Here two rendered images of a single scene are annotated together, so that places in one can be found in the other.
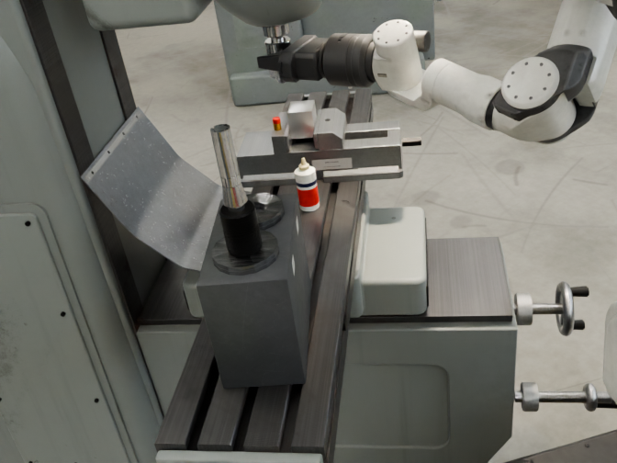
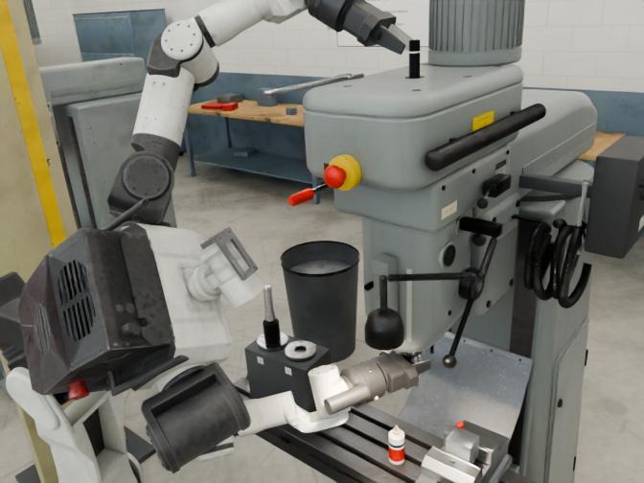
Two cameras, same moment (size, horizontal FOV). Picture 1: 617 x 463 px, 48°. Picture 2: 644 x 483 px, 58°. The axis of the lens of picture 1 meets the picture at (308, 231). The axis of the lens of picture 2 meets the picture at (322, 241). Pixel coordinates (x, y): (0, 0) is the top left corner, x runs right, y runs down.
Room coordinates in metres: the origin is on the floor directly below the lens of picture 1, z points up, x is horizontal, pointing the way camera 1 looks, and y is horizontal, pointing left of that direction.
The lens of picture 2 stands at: (1.60, -1.08, 2.04)
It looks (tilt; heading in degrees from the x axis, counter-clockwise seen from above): 23 degrees down; 119
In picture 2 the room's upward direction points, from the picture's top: 3 degrees counter-clockwise
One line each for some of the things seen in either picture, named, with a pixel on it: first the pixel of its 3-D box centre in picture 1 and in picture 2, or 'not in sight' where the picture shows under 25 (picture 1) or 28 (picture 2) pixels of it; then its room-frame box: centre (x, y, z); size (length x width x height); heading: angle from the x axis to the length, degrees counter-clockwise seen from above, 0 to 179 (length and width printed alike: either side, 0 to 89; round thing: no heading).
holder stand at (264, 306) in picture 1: (261, 283); (288, 373); (0.81, 0.08, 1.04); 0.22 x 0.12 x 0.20; 173
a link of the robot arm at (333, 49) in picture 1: (325, 61); (380, 376); (1.17, -0.07, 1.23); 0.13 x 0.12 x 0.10; 148
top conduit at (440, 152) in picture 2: not in sight; (492, 132); (1.37, 0.01, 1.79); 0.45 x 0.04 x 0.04; 78
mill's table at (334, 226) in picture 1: (302, 221); (403, 468); (1.19, 0.01, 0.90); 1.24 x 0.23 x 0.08; 168
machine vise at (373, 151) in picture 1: (319, 143); (455, 474); (1.34, -0.05, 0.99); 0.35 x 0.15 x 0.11; 80
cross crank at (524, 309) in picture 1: (546, 309); not in sight; (1.11, -0.48, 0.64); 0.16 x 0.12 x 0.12; 78
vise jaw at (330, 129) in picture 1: (330, 128); (450, 470); (1.34, -0.08, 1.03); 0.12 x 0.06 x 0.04; 170
